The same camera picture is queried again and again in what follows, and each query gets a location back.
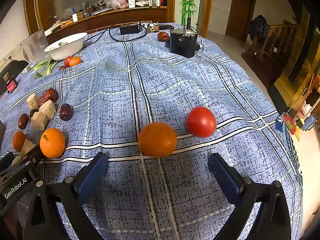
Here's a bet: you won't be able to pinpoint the green onions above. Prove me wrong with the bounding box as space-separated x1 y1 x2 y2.
32 57 58 79

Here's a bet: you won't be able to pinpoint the clear plastic bag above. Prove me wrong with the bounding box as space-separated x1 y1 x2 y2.
99 0 129 10

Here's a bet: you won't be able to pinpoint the black metal device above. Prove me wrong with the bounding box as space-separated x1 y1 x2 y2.
170 17 200 58

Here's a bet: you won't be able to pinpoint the wooden stair banister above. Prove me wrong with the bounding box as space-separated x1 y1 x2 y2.
241 20 300 85

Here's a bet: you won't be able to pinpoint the orange with green stem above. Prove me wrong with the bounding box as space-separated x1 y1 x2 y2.
39 128 66 159

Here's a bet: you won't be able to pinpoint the black power adapter with cable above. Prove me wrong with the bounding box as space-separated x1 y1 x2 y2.
109 20 148 42

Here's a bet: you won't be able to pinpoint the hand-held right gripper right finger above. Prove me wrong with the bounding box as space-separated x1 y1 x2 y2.
208 152 292 240

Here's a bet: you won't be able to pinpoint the white bowl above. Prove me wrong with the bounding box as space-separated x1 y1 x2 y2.
44 32 88 61

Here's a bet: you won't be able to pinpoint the crumbly beige block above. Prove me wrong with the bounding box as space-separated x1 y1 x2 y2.
26 93 40 110
39 100 56 120
20 139 37 158
30 112 48 131

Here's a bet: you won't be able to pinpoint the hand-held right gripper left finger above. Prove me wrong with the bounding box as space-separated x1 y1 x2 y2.
24 152 108 240

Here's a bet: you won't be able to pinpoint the blue bucket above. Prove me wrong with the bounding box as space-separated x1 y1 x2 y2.
301 115 317 130

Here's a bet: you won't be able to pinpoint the large orange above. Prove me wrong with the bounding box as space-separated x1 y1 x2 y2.
138 122 178 158

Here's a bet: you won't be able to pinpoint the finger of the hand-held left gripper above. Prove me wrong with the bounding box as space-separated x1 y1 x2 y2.
0 144 45 180
0 152 15 167

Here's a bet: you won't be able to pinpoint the brown wooden door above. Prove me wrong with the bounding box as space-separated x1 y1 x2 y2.
225 0 257 42

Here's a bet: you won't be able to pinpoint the wooden counter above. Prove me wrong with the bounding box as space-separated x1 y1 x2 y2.
35 5 168 39

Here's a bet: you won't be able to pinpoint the red and black box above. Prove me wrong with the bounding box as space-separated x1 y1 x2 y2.
6 79 18 93

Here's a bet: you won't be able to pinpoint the blue plaid tablecloth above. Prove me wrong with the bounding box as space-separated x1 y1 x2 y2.
0 22 304 240

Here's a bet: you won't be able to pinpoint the red date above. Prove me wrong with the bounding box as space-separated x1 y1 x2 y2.
47 88 58 103
17 113 29 130
37 90 52 105

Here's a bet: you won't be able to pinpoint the dark brown walnut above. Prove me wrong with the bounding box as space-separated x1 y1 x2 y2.
59 103 73 122

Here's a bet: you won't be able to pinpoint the clear glass pitcher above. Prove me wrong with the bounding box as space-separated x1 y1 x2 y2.
22 29 49 64

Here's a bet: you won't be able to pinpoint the green bamboo decoration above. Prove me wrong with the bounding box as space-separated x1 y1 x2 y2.
180 0 200 27

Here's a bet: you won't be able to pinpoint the dark jacket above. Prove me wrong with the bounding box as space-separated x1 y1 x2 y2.
249 15 270 45

